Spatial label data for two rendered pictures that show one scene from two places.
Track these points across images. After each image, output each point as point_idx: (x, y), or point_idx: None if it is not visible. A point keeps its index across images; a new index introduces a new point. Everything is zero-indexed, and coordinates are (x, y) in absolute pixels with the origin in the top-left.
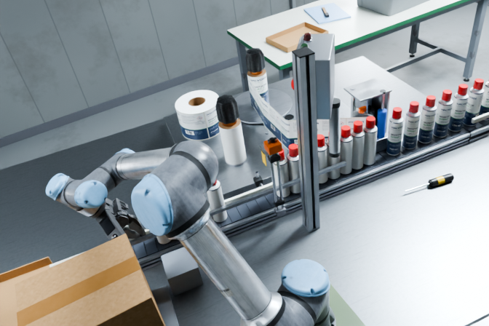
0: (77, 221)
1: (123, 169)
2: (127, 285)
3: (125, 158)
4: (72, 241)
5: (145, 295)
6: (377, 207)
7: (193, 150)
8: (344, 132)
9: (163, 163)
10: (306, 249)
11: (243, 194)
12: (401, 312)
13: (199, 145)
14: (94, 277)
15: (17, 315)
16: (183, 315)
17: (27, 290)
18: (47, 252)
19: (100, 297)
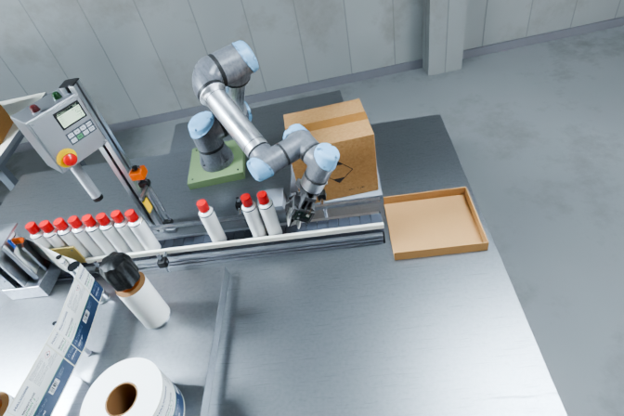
0: (371, 310)
1: (261, 135)
2: (295, 122)
3: (254, 133)
4: (375, 281)
5: (286, 115)
6: None
7: (203, 57)
8: (63, 219)
9: (225, 54)
10: (181, 212)
11: (187, 246)
12: (168, 166)
13: (198, 62)
14: (316, 128)
15: (367, 117)
16: (286, 189)
17: (363, 128)
18: (403, 275)
19: (313, 118)
